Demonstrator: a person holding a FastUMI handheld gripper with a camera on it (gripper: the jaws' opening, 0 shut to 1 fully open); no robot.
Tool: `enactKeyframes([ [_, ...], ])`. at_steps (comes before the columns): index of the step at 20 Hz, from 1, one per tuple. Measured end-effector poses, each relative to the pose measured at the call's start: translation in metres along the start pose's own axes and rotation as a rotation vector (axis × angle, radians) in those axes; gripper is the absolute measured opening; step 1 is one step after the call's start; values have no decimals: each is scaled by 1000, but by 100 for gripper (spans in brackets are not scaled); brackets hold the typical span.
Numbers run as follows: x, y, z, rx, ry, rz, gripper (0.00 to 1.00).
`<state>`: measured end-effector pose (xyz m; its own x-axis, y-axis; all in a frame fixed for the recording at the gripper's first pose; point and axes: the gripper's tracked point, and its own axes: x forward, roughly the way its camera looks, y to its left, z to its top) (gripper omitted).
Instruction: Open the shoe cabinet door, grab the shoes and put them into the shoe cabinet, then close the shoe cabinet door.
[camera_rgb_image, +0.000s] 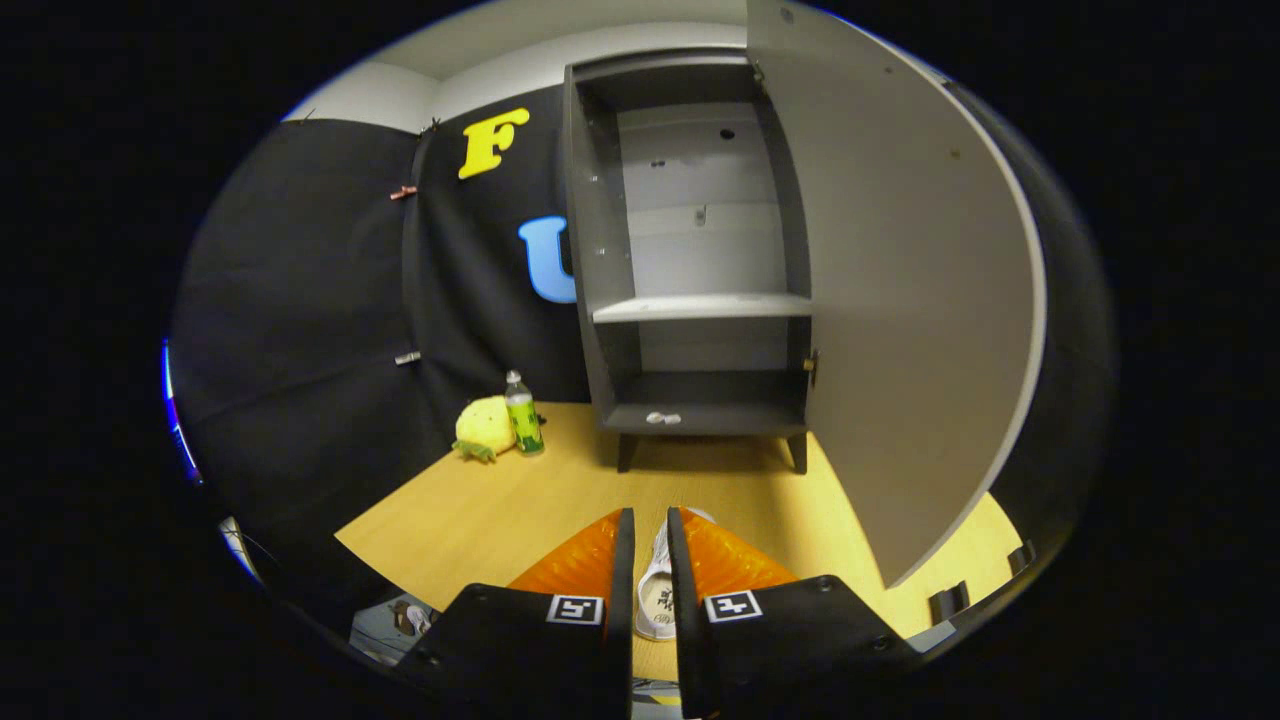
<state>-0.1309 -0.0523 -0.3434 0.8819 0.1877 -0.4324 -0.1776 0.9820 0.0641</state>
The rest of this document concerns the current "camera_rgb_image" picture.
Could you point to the black backdrop cloth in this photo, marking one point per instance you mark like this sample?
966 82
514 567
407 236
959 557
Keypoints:
300 350

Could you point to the green label plastic bottle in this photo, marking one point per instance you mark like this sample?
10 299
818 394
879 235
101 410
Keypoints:
523 420

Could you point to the yellow plush toy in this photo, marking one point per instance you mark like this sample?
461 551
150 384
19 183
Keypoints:
483 425

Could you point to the beige shoe cabinet door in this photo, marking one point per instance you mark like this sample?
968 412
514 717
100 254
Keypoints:
900 300

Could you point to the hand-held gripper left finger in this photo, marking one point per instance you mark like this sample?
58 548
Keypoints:
622 600

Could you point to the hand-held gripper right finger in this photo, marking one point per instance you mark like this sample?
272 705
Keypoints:
682 640

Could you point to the white shoe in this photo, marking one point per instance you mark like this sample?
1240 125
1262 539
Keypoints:
655 590

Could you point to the dark grey shoe cabinet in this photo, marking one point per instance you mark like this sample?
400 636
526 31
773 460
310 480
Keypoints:
600 250

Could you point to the copper clip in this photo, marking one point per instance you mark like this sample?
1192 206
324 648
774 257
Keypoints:
403 192

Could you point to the silver clip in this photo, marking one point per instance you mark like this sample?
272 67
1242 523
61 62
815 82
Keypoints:
407 357

